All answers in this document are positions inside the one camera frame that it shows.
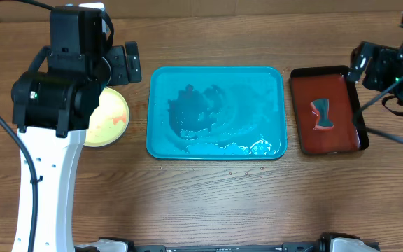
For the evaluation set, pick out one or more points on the teal plastic tray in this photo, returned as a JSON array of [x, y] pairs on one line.
[[216, 113]]

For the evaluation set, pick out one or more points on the yellow-green plate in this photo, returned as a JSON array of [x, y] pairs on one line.
[[109, 120]]

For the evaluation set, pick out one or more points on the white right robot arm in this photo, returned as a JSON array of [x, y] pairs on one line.
[[393, 91]]

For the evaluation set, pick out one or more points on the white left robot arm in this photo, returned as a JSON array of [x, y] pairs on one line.
[[52, 104]]

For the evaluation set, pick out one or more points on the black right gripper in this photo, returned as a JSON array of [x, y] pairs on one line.
[[359, 61]]

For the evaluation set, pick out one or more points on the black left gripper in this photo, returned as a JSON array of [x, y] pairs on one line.
[[121, 75]]

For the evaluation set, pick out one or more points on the dark red black-rimmed tray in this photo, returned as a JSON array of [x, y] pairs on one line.
[[326, 82]]

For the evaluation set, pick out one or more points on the orange sponge with dark scourer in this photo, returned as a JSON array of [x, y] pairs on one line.
[[320, 108]]

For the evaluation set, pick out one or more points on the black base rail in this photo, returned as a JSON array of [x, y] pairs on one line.
[[337, 244]]

